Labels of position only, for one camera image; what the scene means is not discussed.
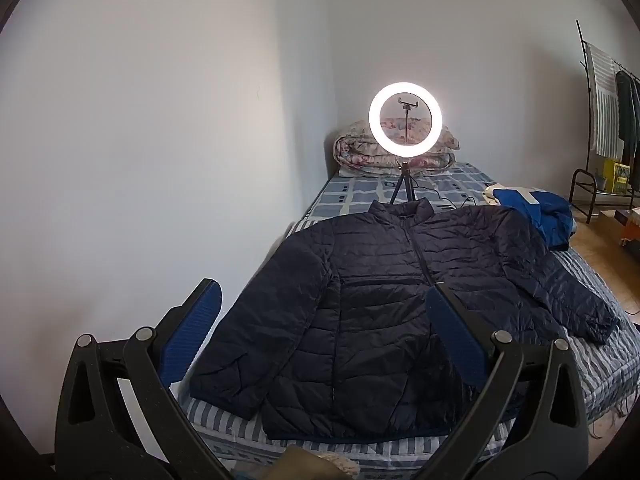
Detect blue checked bed sheet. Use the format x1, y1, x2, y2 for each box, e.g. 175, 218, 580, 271
303, 162, 496, 221

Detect striped white hanging cloth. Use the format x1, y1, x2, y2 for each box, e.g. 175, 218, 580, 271
585, 42, 624, 160

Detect floral folded quilt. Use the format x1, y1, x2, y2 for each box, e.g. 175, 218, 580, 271
333, 120, 460, 177

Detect blue white striped sheet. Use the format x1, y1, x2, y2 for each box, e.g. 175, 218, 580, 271
182, 216, 640, 476

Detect black tripod stand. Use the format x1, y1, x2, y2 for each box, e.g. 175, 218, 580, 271
388, 159, 416, 205

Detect black phone holder clamp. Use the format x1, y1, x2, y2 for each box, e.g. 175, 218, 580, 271
398, 96, 421, 112

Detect dark navy puffer jacket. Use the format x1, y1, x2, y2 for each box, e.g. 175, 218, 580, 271
188, 197, 620, 443

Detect orange cardboard box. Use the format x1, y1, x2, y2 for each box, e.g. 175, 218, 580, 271
597, 209, 639, 246

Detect dark hanging clothes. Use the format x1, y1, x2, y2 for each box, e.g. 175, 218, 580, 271
616, 70, 639, 165

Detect black clothes rack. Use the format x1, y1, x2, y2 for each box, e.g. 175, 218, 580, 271
568, 40, 639, 221

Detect white ring light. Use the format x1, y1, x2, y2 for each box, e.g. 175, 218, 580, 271
368, 81, 444, 159

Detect black ring light cable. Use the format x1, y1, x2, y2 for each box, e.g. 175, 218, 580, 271
418, 186, 490, 209

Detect yellow green box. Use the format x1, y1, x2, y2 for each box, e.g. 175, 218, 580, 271
602, 158, 630, 194

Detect blue and cream clothes pile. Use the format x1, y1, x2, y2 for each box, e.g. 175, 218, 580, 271
483, 183, 577, 252

